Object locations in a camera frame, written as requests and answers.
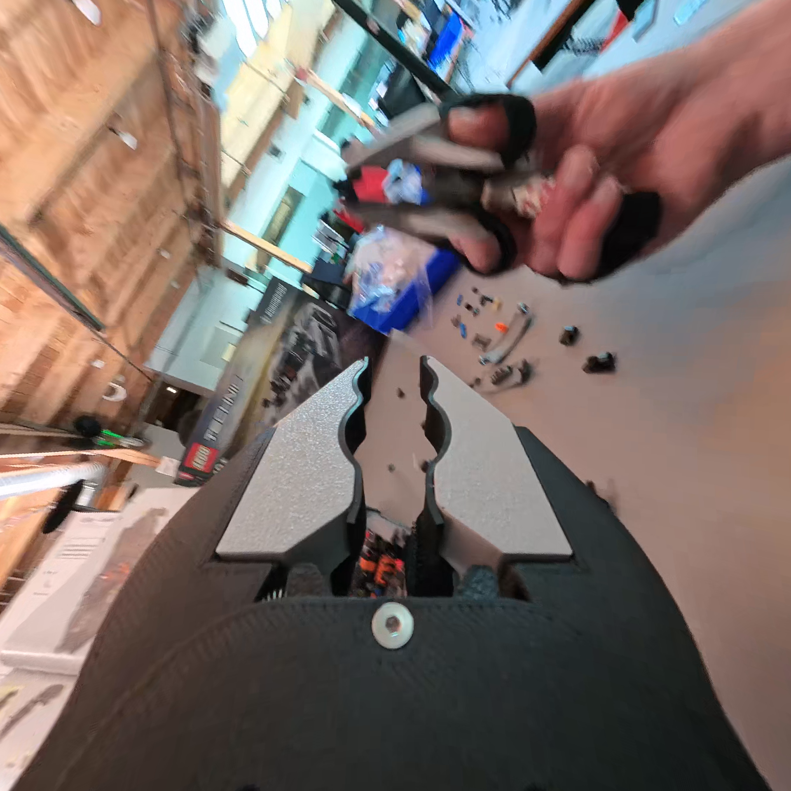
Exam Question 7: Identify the grey orange lego car model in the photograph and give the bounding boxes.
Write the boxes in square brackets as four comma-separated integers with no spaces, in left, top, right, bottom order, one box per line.
[349,510,412,597]

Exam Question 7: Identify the lego instruction booklet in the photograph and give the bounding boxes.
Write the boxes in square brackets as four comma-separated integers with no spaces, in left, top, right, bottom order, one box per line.
[0,507,180,749]

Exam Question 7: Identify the blue plastic bin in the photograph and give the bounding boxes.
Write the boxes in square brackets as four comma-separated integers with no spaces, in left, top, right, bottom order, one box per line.
[349,247,461,335]

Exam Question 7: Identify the metal ceiling rail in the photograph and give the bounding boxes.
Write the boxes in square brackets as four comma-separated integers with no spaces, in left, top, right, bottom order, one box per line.
[0,225,106,331]

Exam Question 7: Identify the red bag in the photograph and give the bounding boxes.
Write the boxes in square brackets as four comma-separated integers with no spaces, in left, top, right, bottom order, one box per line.
[352,170,391,204]

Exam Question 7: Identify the person's right hand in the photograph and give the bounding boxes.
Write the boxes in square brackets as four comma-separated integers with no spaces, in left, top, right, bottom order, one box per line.
[446,11,791,283]

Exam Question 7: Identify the scattered loose lego pieces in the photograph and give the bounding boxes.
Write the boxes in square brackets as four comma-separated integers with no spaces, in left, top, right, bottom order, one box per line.
[388,287,619,495]

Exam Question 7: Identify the silver ventilation duct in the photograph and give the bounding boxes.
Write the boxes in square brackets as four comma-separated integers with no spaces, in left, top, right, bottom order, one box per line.
[0,463,106,501]

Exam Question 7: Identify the clear plastic bags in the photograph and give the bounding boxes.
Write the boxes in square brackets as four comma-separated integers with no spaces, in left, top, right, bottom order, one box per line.
[346,225,446,322]

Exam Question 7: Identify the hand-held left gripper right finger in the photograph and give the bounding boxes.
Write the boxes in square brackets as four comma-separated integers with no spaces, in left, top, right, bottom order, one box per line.
[407,355,573,597]

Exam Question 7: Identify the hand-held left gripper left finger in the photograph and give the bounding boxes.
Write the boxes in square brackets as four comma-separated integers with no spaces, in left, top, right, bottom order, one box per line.
[215,357,372,597]

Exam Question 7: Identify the dark lego set box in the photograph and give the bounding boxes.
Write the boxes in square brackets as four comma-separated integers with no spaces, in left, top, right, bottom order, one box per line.
[175,278,387,486]

